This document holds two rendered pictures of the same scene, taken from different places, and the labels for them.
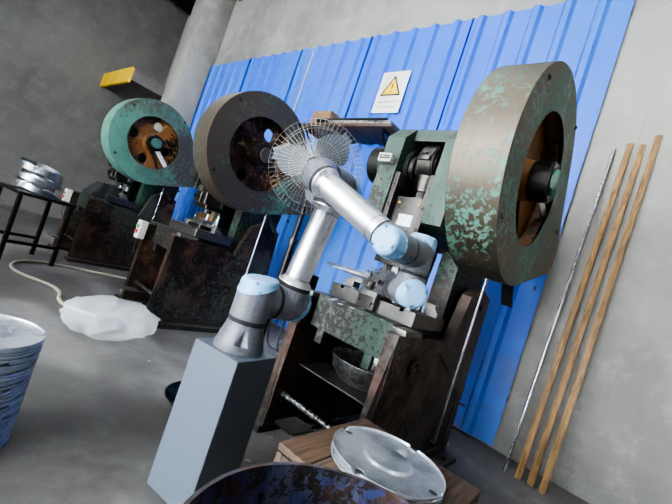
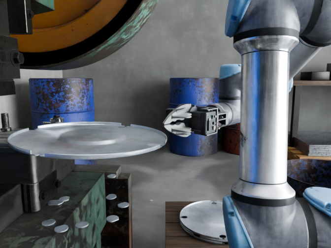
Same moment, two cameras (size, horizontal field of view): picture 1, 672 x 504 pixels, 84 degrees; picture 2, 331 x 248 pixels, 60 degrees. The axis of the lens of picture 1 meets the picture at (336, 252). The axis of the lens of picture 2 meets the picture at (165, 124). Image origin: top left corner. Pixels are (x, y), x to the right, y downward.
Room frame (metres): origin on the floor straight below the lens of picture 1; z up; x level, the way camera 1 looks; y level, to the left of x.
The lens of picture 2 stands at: (1.71, 0.40, 0.90)
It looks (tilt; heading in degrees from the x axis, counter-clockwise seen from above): 10 degrees down; 233
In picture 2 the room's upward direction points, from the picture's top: straight up
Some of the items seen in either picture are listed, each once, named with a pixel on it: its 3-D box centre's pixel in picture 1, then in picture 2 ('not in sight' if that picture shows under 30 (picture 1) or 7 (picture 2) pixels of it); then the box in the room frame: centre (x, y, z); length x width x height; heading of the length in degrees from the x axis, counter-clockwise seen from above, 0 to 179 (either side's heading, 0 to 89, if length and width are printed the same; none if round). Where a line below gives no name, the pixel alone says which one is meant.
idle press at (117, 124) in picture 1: (151, 192); not in sight; (4.20, 2.18, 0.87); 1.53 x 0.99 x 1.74; 143
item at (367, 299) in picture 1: (368, 292); (45, 169); (1.57, -0.18, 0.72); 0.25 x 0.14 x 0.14; 140
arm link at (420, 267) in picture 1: (416, 254); (236, 81); (0.97, -0.20, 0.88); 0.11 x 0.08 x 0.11; 140
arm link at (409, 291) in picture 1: (407, 290); (229, 111); (0.99, -0.21, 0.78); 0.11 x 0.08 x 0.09; 12
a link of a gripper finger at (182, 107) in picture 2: not in sight; (184, 112); (1.20, -0.19, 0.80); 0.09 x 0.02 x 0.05; 12
